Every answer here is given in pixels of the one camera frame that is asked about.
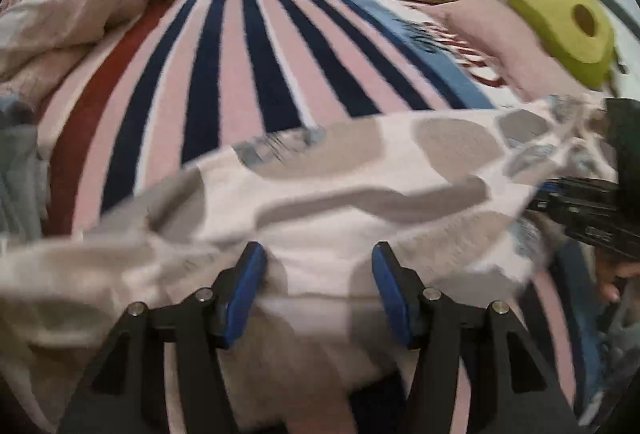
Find person's right hand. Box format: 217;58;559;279
594;249;640;304

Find green avocado plush pillow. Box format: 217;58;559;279
507;0;617;90

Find grey blue crumpled garment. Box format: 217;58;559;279
1;96;50;242

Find pink ribbed pillow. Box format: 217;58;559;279
431;0;588;101

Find striped plush bed blanket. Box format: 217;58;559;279
48;0;542;235

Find bear print pyjama pants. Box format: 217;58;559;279
1;96;615;433

